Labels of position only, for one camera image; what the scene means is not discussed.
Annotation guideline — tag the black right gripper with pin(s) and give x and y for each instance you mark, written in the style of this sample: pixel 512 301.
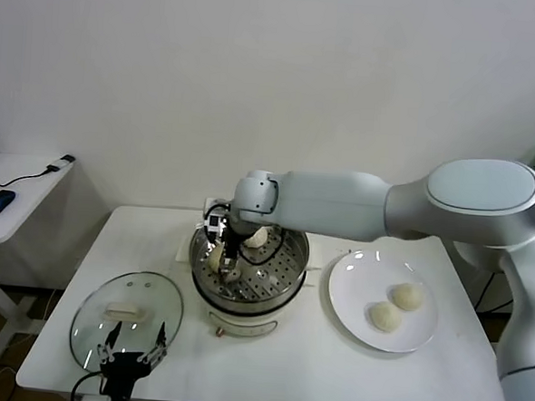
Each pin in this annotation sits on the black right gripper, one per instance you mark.
pixel 231 246

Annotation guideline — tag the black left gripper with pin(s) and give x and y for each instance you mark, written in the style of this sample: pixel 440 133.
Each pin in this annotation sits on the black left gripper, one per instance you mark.
pixel 125 369

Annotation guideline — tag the white steamed baozi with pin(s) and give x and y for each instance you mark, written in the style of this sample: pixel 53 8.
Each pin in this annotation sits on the white steamed baozi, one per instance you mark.
pixel 407 296
pixel 384 316
pixel 215 258
pixel 256 240

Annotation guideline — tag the round glass pot lid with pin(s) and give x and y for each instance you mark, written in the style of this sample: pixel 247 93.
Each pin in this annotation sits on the round glass pot lid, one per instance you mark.
pixel 124 312

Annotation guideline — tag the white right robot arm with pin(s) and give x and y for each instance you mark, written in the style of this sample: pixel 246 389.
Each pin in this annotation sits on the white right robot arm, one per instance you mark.
pixel 340 200

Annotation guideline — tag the steel steamer pot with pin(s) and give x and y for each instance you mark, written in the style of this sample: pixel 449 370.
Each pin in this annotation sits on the steel steamer pot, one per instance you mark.
pixel 242 321

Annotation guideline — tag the round white plate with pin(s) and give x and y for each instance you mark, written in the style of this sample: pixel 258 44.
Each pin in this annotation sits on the round white plate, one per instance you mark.
pixel 362 279

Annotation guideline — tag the white side desk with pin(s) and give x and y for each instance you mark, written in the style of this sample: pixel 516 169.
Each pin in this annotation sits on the white side desk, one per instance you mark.
pixel 21 213

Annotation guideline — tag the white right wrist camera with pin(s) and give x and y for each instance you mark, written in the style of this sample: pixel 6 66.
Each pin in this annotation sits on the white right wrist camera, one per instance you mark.
pixel 214 223

